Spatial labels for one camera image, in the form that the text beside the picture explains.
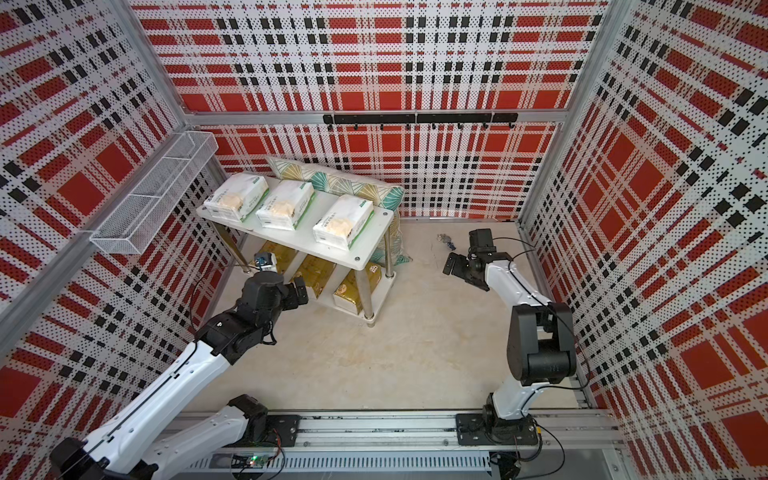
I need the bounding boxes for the small green circuit board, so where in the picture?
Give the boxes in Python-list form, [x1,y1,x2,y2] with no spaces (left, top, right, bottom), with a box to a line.
[231,455,273,470]

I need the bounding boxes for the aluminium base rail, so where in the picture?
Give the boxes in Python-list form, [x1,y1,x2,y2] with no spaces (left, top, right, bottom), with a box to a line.
[160,410,638,479]

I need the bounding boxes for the gold tissue pack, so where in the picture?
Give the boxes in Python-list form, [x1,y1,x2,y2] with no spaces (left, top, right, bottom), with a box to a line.
[259,241,297,274]
[293,255,336,298]
[333,262,382,315]

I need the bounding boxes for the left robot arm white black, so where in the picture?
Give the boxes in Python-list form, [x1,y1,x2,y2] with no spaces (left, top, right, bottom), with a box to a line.
[50,271,308,479]

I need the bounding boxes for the white wire mesh basket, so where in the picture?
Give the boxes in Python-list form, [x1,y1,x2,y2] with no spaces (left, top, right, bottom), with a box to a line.
[90,130,217,255]

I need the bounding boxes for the white tissue pack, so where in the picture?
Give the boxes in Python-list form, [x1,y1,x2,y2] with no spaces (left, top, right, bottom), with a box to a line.
[312,194,374,251]
[255,180,315,231]
[203,172,269,222]

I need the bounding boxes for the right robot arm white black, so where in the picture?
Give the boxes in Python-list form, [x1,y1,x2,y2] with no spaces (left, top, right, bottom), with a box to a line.
[443,252,577,445]

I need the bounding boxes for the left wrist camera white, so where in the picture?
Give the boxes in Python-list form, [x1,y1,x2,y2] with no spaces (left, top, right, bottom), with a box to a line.
[253,252,278,273]

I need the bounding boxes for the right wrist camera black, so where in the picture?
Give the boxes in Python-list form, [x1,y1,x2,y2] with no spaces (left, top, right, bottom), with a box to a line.
[468,229,497,256]

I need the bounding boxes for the white two-tier shelf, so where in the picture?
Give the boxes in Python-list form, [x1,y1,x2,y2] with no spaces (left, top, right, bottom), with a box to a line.
[197,191,395,327]

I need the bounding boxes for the small floor debris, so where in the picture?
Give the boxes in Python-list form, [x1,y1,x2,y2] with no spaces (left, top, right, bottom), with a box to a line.
[437,233,456,251]

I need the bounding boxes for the geometric patterned pillow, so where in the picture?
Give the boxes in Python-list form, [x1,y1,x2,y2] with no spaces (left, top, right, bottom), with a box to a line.
[267,156,411,265]

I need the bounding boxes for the black wall hook rail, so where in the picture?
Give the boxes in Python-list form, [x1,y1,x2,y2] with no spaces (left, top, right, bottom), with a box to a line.
[323,112,519,128]

